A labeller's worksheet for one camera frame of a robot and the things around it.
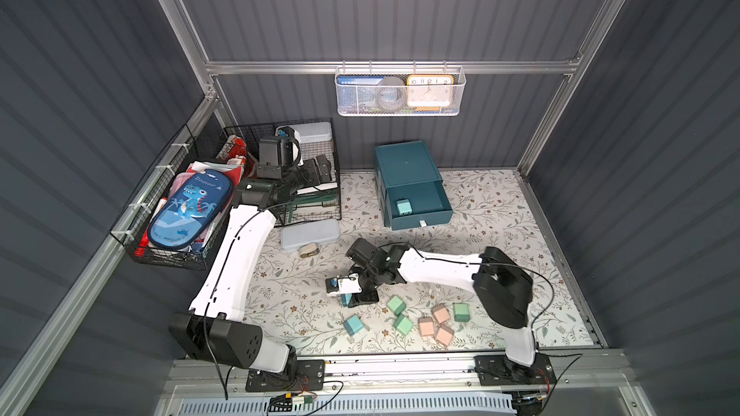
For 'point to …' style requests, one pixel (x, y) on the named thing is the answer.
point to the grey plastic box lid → (311, 132)
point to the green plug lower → (403, 324)
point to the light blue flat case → (296, 236)
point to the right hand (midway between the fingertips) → (352, 287)
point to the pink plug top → (440, 313)
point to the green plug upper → (396, 304)
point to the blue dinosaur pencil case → (190, 210)
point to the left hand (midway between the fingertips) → (317, 165)
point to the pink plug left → (426, 326)
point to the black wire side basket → (187, 156)
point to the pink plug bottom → (444, 334)
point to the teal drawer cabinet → (411, 192)
